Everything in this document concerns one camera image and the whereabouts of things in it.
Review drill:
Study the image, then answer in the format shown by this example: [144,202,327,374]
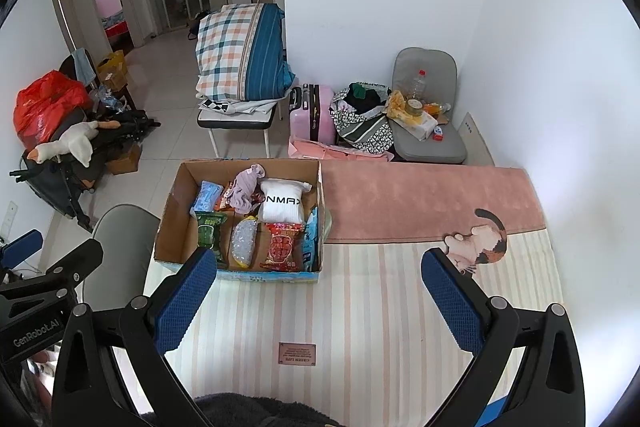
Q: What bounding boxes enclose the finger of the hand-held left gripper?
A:
[0,229,44,269]
[37,238,104,293]

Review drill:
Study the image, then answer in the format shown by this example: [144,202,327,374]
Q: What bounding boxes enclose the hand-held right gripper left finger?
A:
[51,247,218,427]

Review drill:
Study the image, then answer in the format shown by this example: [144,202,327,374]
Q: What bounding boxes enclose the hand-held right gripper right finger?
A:
[421,248,586,427]

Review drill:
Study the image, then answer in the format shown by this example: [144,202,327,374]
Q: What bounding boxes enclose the green snack packet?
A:
[194,211,228,264]

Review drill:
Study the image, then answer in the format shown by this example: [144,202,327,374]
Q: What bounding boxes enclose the clear yellow-rimmed bag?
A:
[229,216,260,269]

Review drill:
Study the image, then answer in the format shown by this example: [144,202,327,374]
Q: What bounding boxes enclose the blue white tissue packet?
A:
[189,180,224,215]

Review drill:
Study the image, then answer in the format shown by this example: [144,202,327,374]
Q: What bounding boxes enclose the orange snack packet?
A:
[215,179,241,212]

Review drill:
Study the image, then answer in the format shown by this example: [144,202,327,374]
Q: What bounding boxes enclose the red snack packet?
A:
[259,222,306,272]

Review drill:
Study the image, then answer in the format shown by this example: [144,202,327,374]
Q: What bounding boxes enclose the purple cloth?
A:
[227,164,267,215]

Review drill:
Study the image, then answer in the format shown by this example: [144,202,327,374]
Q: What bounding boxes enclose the white pouch black lettering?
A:
[257,178,307,224]

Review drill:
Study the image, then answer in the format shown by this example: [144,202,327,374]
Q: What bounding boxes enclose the blue wipes packet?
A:
[300,206,321,272]

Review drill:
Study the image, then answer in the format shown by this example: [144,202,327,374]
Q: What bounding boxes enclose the grey shell chair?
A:
[81,204,162,313]

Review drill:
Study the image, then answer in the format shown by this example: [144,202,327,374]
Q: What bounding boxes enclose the black stroller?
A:
[10,109,162,233]

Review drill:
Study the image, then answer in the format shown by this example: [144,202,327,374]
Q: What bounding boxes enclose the calico cat figure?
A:
[444,208,509,278]

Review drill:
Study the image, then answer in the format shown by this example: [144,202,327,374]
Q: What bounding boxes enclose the pink plush mat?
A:
[320,159,546,245]

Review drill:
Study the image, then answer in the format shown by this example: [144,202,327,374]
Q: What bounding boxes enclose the small brown cardboard box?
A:
[105,142,143,176]

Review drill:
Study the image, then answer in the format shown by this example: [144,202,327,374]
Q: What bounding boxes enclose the white goose plush toy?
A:
[27,120,121,168]

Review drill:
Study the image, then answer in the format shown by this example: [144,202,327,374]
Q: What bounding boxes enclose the blue plastic stool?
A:
[475,394,511,427]

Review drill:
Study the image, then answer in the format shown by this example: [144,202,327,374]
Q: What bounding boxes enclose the dark fleece garment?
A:
[140,393,351,427]

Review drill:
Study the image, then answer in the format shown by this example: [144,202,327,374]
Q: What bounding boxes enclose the striped mat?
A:
[142,229,565,413]

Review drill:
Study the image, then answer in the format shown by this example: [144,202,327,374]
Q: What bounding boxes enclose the red plastic bag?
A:
[13,71,93,150]

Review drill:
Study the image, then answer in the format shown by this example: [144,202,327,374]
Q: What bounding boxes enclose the white tissue box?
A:
[400,109,440,142]

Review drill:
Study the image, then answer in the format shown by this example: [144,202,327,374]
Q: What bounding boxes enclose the white-framed black bench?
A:
[196,99,291,158]

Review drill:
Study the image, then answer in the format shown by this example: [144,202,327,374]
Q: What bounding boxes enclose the patterned tote bag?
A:
[330,82,396,155]

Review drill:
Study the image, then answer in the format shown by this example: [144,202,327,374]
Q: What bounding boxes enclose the light blue cloth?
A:
[71,48,98,85]

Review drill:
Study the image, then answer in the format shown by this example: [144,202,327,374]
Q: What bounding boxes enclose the yellow carton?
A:
[96,50,126,92]

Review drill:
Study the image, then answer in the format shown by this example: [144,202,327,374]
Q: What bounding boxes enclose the pink paper bag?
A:
[289,136,396,162]

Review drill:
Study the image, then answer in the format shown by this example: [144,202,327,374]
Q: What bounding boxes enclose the yellow plastic bag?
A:
[385,89,416,125]

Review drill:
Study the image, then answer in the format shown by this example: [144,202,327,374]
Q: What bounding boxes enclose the folded white sheet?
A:
[197,97,278,114]

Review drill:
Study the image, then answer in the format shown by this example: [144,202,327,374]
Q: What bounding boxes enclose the clear plastic bottle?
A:
[410,69,428,102]

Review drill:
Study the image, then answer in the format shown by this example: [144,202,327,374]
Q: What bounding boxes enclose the dark clothes bundle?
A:
[347,82,391,112]

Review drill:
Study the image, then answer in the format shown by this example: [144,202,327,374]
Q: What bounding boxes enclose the pink suitcase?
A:
[289,83,337,145]

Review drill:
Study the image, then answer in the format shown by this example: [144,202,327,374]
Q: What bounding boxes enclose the wooden door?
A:
[47,0,81,58]

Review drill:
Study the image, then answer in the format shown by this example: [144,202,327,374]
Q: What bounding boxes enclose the grey padded chair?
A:
[387,47,468,165]

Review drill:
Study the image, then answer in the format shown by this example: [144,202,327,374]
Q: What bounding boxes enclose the folded plaid quilt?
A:
[194,3,296,102]

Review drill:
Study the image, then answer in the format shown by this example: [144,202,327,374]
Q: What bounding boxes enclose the black floor bag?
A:
[187,11,211,38]

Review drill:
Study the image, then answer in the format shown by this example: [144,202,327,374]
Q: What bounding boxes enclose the low white wall socket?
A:
[2,202,18,238]

